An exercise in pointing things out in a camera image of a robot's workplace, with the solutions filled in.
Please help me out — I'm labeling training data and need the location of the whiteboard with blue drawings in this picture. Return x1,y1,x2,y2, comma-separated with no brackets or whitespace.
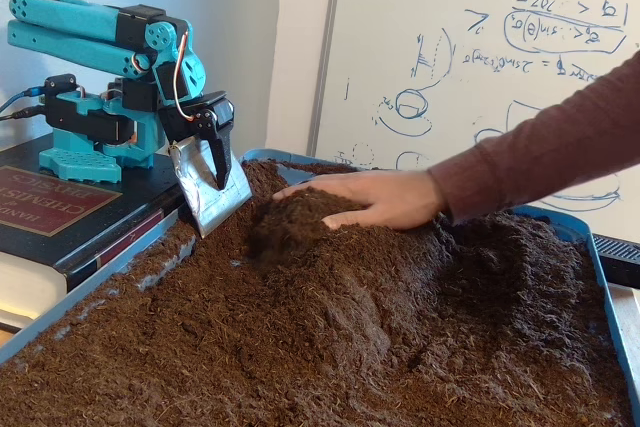
305,0,640,244

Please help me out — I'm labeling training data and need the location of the blue plastic tray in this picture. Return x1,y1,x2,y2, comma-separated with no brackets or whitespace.
0,147,640,427

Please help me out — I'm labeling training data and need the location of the blue cable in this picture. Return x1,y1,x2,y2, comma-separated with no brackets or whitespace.
0,88,46,116

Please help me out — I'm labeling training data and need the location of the black cable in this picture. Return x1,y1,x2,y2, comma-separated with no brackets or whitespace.
0,106,49,122

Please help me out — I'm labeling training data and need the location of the brown soil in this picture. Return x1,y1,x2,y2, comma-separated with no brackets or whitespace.
0,159,634,427

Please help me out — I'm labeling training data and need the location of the black vented box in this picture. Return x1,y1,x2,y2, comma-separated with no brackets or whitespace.
589,232,640,291

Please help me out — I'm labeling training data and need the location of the forearm in brown sleeve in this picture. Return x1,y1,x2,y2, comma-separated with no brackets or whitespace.
427,49,640,223

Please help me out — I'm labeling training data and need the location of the black chemistry physics handbook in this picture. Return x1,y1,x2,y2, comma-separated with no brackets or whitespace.
0,134,201,333

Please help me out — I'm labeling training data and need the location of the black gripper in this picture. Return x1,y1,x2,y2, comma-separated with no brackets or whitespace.
158,90,254,239

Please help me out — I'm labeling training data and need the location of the person's bare hand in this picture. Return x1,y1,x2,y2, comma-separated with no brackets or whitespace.
272,169,449,232

